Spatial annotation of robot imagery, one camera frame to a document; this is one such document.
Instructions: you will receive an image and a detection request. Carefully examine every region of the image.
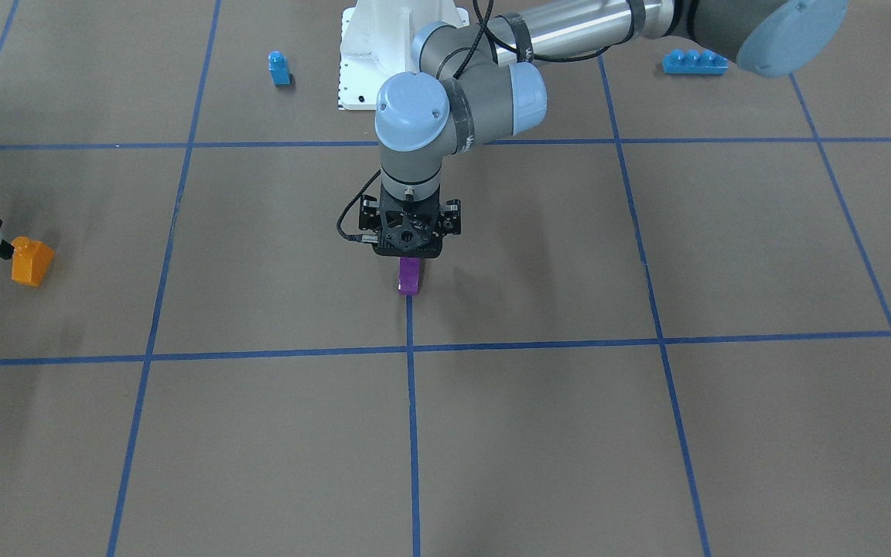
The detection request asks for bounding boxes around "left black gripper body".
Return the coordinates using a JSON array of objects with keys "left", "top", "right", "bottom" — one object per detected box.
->
[{"left": 374, "top": 195, "right": 443, "bottom": 258}]

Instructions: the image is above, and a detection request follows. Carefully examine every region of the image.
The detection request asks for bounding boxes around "orange trapezoid block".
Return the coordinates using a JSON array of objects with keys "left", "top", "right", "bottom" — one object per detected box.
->
[{"left": 11, "top": 236, "right": 56, "bottom": 288}]

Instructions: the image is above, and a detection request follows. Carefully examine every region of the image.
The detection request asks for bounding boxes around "purple trapezoid block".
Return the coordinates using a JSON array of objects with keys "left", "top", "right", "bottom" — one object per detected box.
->
[{"left": 398, "top": 257, "right": 422, "bottom": 296}]

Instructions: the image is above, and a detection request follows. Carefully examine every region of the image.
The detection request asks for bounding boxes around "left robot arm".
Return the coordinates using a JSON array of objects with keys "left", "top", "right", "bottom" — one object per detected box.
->
[{"left": 343, "top": 1, "right": 848, "bottom": 258}]

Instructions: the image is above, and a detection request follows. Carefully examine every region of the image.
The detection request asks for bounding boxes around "small blue block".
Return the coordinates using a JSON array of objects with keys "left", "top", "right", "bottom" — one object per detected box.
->
[{"left": 268, "top": 50, "right": 293, "bottom": 86}]

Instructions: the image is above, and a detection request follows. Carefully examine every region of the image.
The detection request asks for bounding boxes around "long blue block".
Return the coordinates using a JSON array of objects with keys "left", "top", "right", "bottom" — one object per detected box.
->
[{"left": 661, "top": 49, "right": 731, "bottom": 75}]

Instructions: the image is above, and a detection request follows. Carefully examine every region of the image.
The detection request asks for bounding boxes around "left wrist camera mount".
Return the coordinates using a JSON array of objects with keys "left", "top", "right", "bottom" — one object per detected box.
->
[{"left": 358, "top": 195, "right": 461, "bottom": 244}]

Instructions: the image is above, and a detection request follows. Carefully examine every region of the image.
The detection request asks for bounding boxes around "white camera pillar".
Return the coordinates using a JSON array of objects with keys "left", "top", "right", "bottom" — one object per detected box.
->
[{"left": 337, "top": 1, "right": 469, "bottom": 111}]

